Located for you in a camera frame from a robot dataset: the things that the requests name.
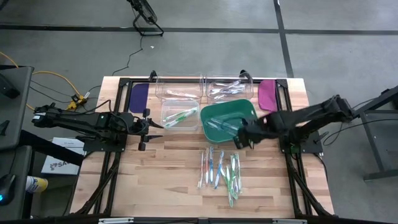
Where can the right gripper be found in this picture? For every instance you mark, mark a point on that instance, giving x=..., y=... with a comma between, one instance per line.
x=258, y=130

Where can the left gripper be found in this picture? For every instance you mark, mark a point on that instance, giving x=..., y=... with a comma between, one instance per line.
x=140, y=124

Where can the blue white toothbrush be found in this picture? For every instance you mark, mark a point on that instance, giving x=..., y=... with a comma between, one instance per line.
x=230, y=126
x=217, y=126
x=219, y=168
x=211, y=165

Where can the orange white toothbrush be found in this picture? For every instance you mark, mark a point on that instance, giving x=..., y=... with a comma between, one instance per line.
x=201, y=169

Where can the purple white toothbrush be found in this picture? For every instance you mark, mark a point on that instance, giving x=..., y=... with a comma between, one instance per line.
x=222, y=96
x=227, y=91
x=230, y=85

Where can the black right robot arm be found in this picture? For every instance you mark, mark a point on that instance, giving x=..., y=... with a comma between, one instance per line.
x=311, y=113

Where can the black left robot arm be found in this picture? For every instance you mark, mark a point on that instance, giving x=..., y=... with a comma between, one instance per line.
x=77, y=119

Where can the small clear plastic bin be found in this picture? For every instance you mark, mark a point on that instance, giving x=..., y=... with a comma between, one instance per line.
x=186, y=124

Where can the green plastic basin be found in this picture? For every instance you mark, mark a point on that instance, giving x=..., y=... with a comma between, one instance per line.
x=224, y=109

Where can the white printed box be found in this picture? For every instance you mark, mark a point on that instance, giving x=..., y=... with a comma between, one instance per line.
x=62, y=165

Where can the black bar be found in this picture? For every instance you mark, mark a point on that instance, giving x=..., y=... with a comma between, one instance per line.
x=49, y=147

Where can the black floor fan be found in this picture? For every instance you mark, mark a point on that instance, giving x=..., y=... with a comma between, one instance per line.
x=146, y=14

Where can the white yellow can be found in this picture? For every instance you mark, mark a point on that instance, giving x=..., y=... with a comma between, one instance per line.
x=37, y=184

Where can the black metal stand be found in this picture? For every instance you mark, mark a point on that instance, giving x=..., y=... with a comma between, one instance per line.
x=373, y=146

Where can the dark grey side desk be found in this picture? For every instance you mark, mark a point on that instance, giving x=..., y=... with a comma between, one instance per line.
x=18, y=109
x=18, y=168

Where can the black desk device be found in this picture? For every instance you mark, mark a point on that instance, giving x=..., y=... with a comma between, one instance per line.
x=7, y=87

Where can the black computer mouse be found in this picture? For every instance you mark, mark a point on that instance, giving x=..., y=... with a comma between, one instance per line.
x=7, y=186

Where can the black aluminium table frame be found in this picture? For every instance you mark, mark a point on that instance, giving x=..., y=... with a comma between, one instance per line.
x=124, y=81

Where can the silver bracket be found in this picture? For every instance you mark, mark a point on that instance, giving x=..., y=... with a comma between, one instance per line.
x=289, y=221
x=115, y=220

